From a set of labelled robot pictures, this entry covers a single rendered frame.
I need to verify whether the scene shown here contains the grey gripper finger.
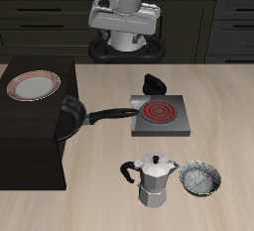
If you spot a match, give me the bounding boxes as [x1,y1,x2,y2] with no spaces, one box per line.
[132,33,147,45]
[99,30,109,42]

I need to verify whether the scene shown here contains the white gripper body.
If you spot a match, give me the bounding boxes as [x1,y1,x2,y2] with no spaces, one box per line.
[87,2,162,37]

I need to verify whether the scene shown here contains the dark grey stove plate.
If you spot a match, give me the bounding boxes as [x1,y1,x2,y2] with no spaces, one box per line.
[129,94,192,138]

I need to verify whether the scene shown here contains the silver moka pot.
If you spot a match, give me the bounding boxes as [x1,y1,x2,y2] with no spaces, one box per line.
[119,152,181,209]

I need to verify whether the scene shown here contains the round black knob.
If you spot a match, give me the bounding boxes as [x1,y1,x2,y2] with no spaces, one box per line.
[142,72,169,96]

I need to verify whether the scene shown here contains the dark kitchen cupboards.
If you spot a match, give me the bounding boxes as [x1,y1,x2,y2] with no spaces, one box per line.
[0,0,219,65]

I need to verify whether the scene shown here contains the white plate with red rim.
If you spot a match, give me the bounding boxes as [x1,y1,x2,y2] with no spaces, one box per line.
[6,69,63,103]

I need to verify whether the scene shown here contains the black frying pan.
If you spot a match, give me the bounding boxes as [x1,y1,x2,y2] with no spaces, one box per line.
[54,94,140,143]

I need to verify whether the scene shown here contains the grey drawer unit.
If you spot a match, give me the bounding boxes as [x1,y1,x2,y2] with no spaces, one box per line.
[203,0,254,65]

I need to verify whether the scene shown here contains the dark wooden cabinet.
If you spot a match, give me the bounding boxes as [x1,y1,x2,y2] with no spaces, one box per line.
[0,56,79,191]

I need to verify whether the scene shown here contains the grey speckled bowl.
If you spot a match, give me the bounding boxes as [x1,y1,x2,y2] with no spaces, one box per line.
[178,160,223,198]

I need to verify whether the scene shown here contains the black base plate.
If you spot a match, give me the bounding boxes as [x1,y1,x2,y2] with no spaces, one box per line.
[87,36,167,61]

